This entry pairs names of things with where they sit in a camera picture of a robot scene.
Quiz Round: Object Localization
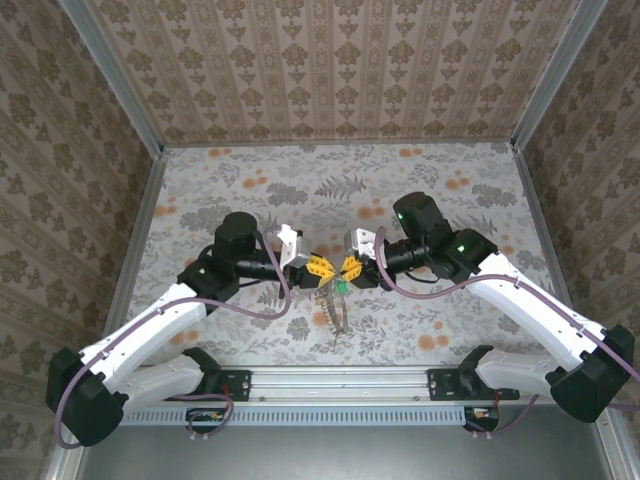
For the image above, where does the black connector housing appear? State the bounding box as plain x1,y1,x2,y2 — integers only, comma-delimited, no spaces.
185,407,226,434
464,405,501,432

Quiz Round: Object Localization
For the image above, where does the floral patterned table cover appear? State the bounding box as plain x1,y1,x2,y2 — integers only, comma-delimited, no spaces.
117,142,571,369

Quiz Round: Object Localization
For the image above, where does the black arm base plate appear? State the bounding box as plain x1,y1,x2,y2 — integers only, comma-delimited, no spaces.
426,368,521,402
162,368,253,403

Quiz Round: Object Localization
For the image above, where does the grey metal sheet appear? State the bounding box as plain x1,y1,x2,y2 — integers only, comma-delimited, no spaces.
74,424,619,480

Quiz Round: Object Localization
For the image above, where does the aluminium frame post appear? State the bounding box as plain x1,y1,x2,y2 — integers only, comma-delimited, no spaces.
509,0,609,151
58,0,166,156

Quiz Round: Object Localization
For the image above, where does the aluminium frame beam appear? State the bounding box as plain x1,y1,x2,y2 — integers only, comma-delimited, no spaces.
47,444,84,480

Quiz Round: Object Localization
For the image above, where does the grey slotted cable duct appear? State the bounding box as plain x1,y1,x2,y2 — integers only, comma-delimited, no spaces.
122,405,469,427

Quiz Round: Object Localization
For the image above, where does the aluminium mounting rail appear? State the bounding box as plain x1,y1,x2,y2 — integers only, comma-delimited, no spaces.
122,364,521,401

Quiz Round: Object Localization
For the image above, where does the aluminium table edge rail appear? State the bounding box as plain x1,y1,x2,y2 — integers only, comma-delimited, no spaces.
162,138,516,149
94,149,169,371
509,142,586,346

